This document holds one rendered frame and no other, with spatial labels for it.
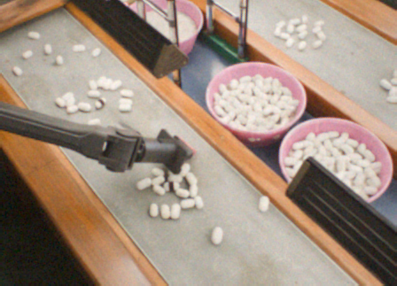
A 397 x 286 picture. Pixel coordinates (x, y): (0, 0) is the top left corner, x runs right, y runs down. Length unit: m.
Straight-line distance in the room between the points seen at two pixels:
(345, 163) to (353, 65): 0.37
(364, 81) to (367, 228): 0.79
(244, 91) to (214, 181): 0.32
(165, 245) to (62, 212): 0.24
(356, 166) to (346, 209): 0.51
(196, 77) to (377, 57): 0.54
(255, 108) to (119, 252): 0.54
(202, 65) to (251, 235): 0.65
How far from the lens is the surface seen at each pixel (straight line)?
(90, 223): 1.13
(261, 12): 1.68
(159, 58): 0.98
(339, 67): 1.51
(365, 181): 1.27
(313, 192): 0.78
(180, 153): 1.14
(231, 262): 1.09
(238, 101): 1.37
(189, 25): 1.64
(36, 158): 1.28
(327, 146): 1.29
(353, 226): 0.76
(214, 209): 1.15
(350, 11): 1.70
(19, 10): 1.66
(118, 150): 1.03
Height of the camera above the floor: 1.71
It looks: 49 degrees down
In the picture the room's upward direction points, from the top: 2 degrees counter-clockwise
